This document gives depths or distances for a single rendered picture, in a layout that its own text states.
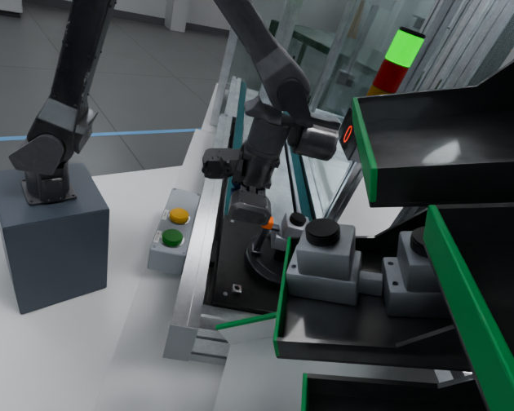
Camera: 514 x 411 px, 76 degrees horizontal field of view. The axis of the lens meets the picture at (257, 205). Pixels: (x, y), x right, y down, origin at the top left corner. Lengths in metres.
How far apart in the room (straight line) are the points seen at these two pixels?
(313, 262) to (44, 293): 0.50
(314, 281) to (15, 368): 0.49
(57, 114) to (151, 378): 0.42
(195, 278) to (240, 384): 0.23
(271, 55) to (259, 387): 0.41
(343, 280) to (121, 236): 0.61
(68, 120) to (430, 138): 0.42
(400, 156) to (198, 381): 0.51
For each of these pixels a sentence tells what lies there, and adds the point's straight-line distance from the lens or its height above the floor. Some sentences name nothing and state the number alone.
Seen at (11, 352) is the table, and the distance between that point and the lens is 0.68.
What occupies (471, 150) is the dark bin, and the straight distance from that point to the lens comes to 0.25.
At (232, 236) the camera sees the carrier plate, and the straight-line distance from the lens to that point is 0.70.
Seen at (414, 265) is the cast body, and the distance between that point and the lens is 0.28.
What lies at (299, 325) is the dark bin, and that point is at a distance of 0.31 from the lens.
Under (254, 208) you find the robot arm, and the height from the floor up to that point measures 1.16.
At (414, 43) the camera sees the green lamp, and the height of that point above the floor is 1.40.
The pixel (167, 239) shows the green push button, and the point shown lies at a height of 0.97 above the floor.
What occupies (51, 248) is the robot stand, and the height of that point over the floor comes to 1.00.
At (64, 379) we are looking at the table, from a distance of 0.64.
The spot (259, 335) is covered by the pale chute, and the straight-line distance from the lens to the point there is 0.49.
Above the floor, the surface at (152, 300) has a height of 0.86.
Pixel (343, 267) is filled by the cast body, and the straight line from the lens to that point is 0.29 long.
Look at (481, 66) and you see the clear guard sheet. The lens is 2.12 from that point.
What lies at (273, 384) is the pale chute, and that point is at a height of 1.05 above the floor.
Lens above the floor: 1.43
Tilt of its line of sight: 35 degrees down
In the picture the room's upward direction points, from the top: 20 degrees clockwise
